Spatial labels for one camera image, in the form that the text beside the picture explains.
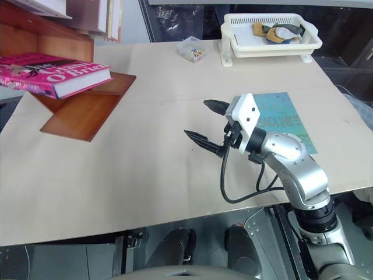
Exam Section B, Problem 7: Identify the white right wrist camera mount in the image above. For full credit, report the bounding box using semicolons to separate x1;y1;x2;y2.
225;92;261;155

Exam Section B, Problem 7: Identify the white plastic basket rack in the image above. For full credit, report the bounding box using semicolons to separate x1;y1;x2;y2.
219;12;323;68

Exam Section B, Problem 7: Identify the dark rounded shape with red spot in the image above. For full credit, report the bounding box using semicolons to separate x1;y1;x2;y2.
223;223;259;271

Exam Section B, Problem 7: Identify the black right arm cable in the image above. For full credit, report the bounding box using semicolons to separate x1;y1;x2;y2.
219;136;288;204

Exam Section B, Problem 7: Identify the brown wooden bookshelf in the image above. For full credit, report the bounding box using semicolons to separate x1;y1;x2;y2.
0;0;138;143

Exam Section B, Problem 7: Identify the dark green cloth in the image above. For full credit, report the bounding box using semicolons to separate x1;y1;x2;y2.
262;23;304;38

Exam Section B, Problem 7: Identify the grey crumpled fabric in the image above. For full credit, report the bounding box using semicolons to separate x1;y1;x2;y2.
346;92;373;131

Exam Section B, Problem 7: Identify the teal hardcover book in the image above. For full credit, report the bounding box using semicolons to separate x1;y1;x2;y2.
252;92;318;155

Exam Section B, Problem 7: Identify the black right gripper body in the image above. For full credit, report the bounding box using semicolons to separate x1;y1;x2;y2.
223;121;244;150

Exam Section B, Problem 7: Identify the pink paperback book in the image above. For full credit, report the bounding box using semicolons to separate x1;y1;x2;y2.
0;52;115;100

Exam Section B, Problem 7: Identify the mustard yellow cloth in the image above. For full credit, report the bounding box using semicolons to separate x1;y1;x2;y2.
252;22;286;44

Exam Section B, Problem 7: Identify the white grey cloth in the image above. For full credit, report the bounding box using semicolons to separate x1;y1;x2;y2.
275;27;297;41

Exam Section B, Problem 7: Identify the clear plastic box of small parts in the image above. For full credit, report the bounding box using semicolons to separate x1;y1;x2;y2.
176;36;209;63

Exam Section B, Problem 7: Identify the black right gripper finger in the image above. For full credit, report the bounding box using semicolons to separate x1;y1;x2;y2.
203;99;231;117
184;129;225;157

